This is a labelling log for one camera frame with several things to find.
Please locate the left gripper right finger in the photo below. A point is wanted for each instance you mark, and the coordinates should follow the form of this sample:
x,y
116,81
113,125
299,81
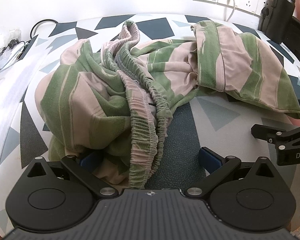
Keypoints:
x,y
219,169

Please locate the geometric patterned table mat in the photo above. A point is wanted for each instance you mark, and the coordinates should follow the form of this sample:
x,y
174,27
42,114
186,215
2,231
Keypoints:
x,y
216,120

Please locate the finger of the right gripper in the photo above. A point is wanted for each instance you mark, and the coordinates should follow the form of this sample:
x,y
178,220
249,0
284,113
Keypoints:
x,y
282,139

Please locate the green pink patterned garment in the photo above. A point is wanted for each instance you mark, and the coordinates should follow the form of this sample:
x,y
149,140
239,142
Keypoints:
x,y
122,99

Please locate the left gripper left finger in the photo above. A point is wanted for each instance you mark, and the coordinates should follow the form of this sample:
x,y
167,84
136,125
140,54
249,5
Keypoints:
x,y
95,185

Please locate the black water bottle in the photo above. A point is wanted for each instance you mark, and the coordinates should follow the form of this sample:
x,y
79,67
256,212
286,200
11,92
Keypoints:
x,y
275,19

